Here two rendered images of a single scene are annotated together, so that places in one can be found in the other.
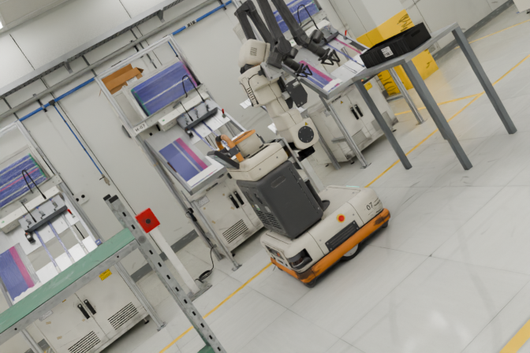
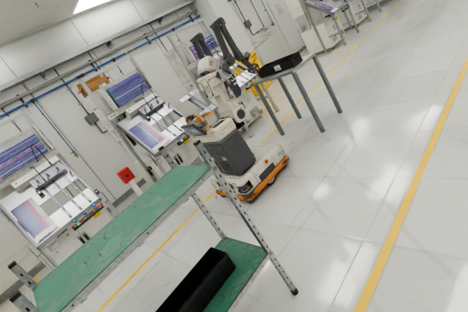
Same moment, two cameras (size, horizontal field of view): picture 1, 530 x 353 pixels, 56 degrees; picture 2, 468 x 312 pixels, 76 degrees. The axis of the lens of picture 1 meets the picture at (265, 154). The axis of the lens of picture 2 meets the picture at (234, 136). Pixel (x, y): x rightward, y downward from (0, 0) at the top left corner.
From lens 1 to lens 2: 0.78 m
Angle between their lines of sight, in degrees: 18
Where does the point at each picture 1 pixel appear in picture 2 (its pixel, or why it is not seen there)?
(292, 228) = (240, 168)
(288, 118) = (231, 104)
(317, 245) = (255, 177)
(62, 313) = (67, 244)
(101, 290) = (94, 225)
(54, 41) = (31, 57)
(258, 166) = (221, 132)
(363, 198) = (276, 149)
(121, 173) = (86, 149)
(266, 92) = (218, 88)
